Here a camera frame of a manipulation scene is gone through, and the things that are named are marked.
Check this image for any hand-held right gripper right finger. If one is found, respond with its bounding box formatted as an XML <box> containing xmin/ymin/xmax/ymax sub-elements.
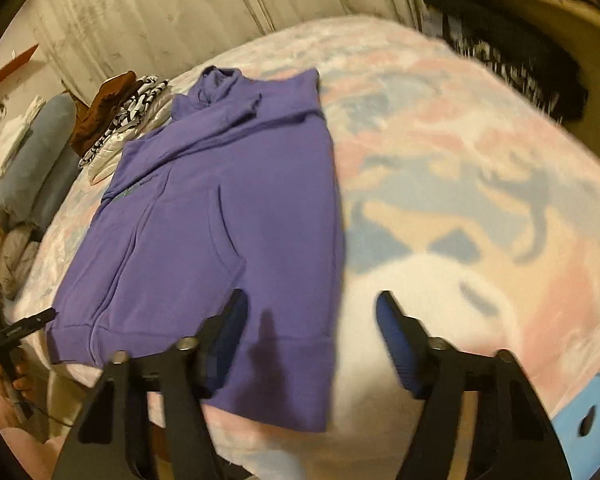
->
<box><xmin>375</xmin><ymin>291</ymin><xmax>573</xmax><ymax>480</ymax></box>

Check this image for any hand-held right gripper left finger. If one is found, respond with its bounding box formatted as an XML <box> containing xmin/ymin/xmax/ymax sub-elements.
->
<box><xmin>52</xmin><ymin>289</ymin><xmax>251</xmax><ymax>480</ymax></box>

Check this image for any purple zip hoodie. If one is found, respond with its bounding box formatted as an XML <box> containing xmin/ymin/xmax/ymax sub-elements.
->
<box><xmin>45</xmin><ymin>66</ymin><xmax>348</xmax><ymax>433</ymax></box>

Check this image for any person's left forearm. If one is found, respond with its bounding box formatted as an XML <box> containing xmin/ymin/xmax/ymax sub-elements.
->
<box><xmin>0</xmin><ymin>400</ymin><xmax>68</xmax><ymax>473</ymax></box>

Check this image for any stack of folded clothes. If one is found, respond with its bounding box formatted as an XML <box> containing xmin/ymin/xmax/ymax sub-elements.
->
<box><xmin>78</xmin><ymin>75</ymin><xmax>171</xmax><ymax>168</ymax></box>

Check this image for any person's left hand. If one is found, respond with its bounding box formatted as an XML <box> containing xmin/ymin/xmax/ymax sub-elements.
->
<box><xmin>0</xmin><ymin>352</ymin><xmax>37</xmax><ymax>411</ymax></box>

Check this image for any grey crumpled cloth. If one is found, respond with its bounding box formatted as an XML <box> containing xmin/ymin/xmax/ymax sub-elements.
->
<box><xmin>0</xmin><ymin>225</ymin><xmax>41</xmax><ymax>301</ymax></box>

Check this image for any blue-grey pillow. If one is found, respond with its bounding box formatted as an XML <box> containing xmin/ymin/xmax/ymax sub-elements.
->
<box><xmin>27</xmin><ymin>150</ymin><xmax>83</xmax><ymax>241</ymax></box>
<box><xmin>0</xmin><ymin>94</ymin><xmax>78</xmax><ymax>216</ymax></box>

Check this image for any white folded cloth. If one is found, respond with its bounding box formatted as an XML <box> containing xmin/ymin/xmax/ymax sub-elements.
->
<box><xmin>0</xmin><ymin>97</ymin><xmax>46</xmax><ymax>178</ymax></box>

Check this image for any white shiny folded garment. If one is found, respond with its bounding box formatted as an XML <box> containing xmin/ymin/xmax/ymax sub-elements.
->
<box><xmin>87</xmin><ymin>92</ymin><xmax>176</xmax><ymax>184</ymax></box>

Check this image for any light blue plastic stool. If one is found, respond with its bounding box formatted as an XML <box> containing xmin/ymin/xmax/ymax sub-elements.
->
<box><xmin>550</xmin><ymin>372</ymin><xmax>600</xmax><ymax>480</ymax></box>

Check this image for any brown folded garment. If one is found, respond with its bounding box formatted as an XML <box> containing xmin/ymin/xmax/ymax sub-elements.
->
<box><xmin>70</xmin><ymin>71</ymin><xmax>137</xmax><ymax>156</ymax></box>

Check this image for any zebra patterned cloth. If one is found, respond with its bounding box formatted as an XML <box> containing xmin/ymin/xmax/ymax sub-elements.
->
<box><xmin>455</xmin><ymin>30</ymin><xmax>561</xmax><ymax>121</ymax></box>

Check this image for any beige floral curtain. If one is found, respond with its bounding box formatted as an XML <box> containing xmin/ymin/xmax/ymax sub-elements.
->
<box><xmin>30</xmin><ymin>0</ymin><xmax>421</xmax><ymax>106</ymax></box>

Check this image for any wooden desk shelf unit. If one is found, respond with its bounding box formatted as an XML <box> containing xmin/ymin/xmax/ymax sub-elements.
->
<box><xmin>415</xmin><ymin>0</ymin><xmax>600</xmax><ymax>171</ymax></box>

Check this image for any red wall shelf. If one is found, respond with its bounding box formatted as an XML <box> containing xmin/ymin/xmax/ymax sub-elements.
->
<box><xmin>0</xmin><ymin>44</ymin><xmax>40</xmax><ymax>101</ymax></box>

